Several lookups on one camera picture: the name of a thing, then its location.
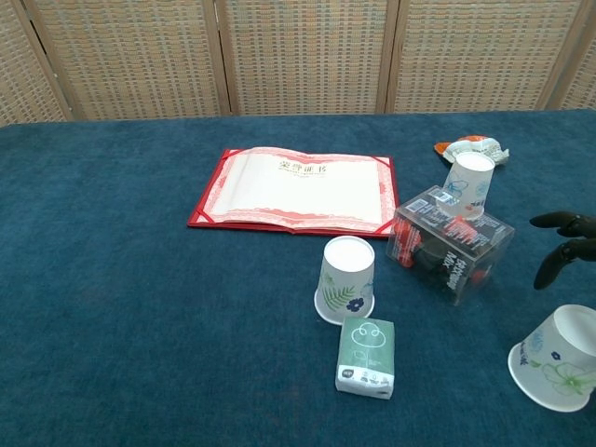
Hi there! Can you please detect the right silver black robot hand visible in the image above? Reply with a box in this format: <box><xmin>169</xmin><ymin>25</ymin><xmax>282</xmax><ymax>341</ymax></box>
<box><xmin>529</xmin><ymin>210</ymin><xmax>596</xmax><ymax>291</ymax></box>

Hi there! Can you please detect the white cup green flower print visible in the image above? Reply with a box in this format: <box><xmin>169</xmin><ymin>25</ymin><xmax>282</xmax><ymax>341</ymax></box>
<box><xmin>507</xmin><ymin>305</ymin><xmax>596</xmax><ymax>413</ymax></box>

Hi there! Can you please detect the white cup blue flower print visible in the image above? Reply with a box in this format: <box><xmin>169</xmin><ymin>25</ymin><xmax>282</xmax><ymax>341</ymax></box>
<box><xmin>440</xmin><ymin>152</ymin><xmax>494</xmax><ymax>221</ymax></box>

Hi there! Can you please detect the clear plastic product box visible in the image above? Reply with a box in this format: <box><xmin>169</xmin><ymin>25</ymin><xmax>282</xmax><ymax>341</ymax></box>
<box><xmin>386</xmin><ymin>184</ymin><xmax>516</xmax><ymax>307</ymax></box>

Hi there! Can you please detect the orange white snack packet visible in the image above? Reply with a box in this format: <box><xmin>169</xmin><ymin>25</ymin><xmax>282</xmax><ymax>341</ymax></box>
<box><xmin>433</xmin><ymin>134</ymin><xmax>510</xmax><ymax>171</ymax></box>

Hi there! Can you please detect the woven folding screen panel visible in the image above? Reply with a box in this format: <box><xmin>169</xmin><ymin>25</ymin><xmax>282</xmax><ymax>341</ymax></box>
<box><xmin>0</xmin><ymin>0</ymin><xmax>74</xmax><ymax>127</ymax></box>
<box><xmin>542</xmin><ymin>13</ymin><xmax>596</xmax><ymax>112</ymax></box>
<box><xmin>8</xmin><ymin>0</ymin><xmax>232</xmax><ymax>123</ymax></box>
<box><xmin>213</xmin><ymin>0</ymin><xmax>400</xmax><ymax>117</ymax></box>
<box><xmin>386</xmin><ymin>0</ymin><xmax>596</xmax><ymax>115</ymax></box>

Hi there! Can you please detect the white cup fern leaf print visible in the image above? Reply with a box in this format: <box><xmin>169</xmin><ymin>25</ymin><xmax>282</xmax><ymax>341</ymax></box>
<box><xmin>314</xmin><ymin>236</ymin><xmax>376</xmax><ymax>326</ymax></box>

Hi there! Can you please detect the green tissue pack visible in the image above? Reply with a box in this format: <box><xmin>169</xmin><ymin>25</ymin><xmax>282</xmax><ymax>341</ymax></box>
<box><xmin>334</xmin><ymin>316</ymin><xmax>397</xmax><ymax>400</ymax></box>

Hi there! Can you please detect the red certificate folder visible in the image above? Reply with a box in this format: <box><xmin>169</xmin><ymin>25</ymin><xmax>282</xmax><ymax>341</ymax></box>
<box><xmin>186</xmin><ymin>146</ymin><xmax>400</xmax><ymax>236</ymax></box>

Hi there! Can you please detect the blue carpet table mat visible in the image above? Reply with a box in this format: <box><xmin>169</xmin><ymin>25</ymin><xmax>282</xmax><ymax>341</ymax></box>
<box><xmin>0</xmin><ymin>107</ymin><xmax>596</xmax><ymax>447</ymax></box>

